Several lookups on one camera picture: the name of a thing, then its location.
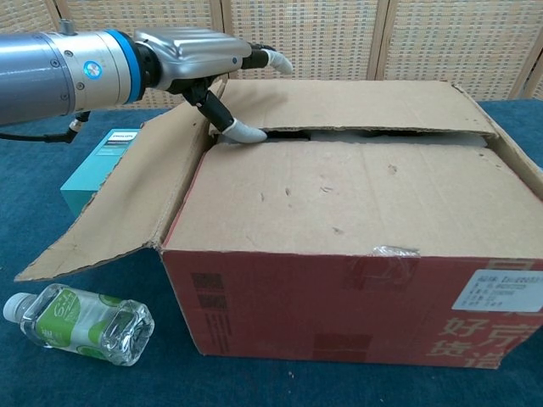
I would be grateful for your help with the white foam insert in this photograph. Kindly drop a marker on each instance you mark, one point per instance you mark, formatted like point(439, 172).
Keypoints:
point(335, 136)

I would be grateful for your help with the blue table cloth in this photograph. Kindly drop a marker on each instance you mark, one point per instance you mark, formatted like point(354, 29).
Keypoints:
point(34, 191)

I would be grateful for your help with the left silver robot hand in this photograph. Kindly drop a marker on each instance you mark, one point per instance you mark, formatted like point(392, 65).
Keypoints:
point(195, 55)

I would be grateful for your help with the clear green label water bottle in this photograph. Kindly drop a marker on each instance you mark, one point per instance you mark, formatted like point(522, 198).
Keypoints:
point(80, 322)

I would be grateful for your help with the red taped cardboard box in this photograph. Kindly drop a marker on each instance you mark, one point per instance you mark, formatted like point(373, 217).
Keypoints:
point(339, 195)

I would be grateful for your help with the teal product box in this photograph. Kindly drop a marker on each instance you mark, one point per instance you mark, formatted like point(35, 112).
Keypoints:
point(99, 169)

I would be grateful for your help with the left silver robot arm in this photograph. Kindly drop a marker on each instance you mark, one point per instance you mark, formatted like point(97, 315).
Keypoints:
point(51, 76)

